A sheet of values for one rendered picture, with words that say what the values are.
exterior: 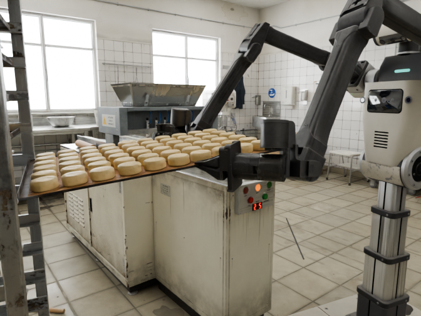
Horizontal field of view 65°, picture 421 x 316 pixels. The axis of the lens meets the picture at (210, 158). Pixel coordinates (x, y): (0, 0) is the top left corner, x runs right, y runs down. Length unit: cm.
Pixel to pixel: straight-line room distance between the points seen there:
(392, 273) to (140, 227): 136
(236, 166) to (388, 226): 89
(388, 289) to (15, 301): 129
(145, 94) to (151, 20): 378
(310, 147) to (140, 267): 168
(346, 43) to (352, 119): 498
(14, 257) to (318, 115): 65
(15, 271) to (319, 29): 597
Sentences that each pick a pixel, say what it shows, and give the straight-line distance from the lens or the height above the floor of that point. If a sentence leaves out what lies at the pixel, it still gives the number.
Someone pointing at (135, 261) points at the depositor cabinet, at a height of 24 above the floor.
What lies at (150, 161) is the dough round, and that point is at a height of 109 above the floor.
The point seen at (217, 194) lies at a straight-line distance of 156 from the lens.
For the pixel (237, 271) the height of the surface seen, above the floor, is 40.
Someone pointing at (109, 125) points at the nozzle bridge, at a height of 107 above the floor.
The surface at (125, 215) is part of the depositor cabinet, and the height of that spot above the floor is 55.
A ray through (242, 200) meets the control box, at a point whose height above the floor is 77.
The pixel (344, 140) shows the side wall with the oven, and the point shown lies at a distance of 589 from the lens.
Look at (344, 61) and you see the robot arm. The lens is 83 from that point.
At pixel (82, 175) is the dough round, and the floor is 107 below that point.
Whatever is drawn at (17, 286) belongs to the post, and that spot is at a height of 90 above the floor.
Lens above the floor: 122
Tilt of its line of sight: 10 degrees down
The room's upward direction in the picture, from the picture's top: straight up
